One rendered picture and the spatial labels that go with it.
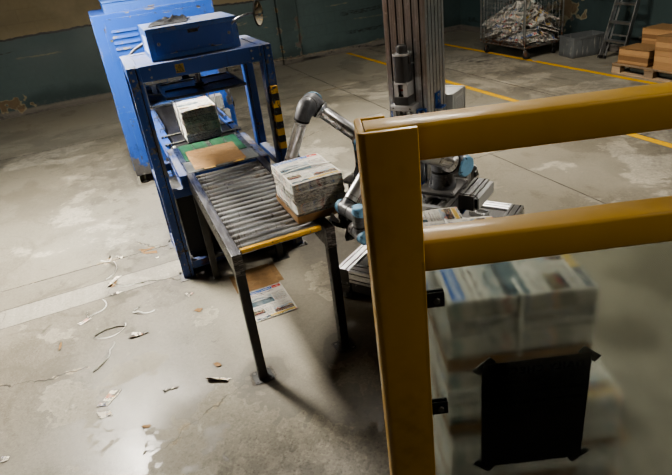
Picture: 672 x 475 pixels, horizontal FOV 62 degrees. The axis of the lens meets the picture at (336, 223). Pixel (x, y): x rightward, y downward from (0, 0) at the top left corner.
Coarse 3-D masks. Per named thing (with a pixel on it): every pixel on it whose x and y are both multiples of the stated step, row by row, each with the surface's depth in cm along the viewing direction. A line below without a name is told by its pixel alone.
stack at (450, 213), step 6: (426, 210) 285; (432, 210) 284; (438, 210) 283; (444, 210) 282; (450, 210) 282; (456, 210) 281; (426, 216) 279; (432, 216) 278; (438, 216) 277; (444, 216) 276; (450, 216) 275; (456, 216) 275
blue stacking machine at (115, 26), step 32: (128, 0) 543; (160, 0) 554; (192, 0) 565; (96, 32) 534; (128, 32) 545; (128, 96) 567; (160, 96) 620; (192, 96) 601; (224, 96) 605; (128, 128) 579
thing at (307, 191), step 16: (288, 176) 294; (304, 176) 291; (320, 176) 288; (336, 176) 291; (288, 192) 293; (304, 192) 286; (320, 192) 290; (336, 192) 294; (304, 208) 290; (320, 208) 294
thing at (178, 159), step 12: (192, 144) 444; (204, 144) 440; (216, 144) 437; (240, 144) 430; (252, 144) 428; (168, 156) 439; (180, 156) 422; (252, 156) 401; (264, 156) 401; (180, 168) 398; (192, 168) 393; (204, 168) 390; (216, 168) 390; (180, 180) 386
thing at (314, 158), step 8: (288, 160) 316; (296, 160) 314; (304, 160) 313; (312, 160) 311; (320, 160) 310; (272, 168) 312; (280, 168) 306; (288, 168) 305; (280, 184) 306; (280, 192) 313
